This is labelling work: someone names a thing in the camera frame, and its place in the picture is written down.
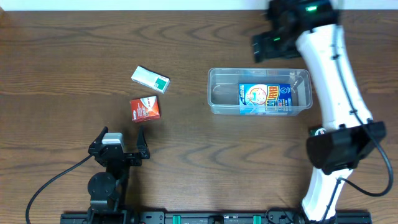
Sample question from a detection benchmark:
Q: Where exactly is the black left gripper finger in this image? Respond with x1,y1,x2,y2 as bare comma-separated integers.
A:
136,126,150,159
88,126,108,154

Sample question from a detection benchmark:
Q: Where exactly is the red medicine box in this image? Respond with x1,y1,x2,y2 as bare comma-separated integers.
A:
130,96,160,123

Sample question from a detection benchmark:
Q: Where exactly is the blue cool fever box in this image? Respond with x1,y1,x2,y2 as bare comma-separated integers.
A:
239,83,293,115

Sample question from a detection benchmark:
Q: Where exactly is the clear plastic container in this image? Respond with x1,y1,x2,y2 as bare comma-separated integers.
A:
208,68,313,116

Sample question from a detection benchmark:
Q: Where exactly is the white green medicine box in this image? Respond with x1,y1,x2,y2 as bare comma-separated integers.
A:
131,66,170,94

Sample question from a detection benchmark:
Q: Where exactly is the green round-label tin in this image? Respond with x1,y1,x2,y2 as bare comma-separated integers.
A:
308,126,326,136

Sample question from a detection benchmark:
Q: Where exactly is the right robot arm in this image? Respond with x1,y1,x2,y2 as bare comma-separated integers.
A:
252,0,386,223

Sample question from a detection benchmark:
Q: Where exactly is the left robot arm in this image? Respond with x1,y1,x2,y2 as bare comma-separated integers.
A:
87,126,150,223

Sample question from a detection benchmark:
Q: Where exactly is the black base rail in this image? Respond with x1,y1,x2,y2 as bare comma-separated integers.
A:
60,210,373,224

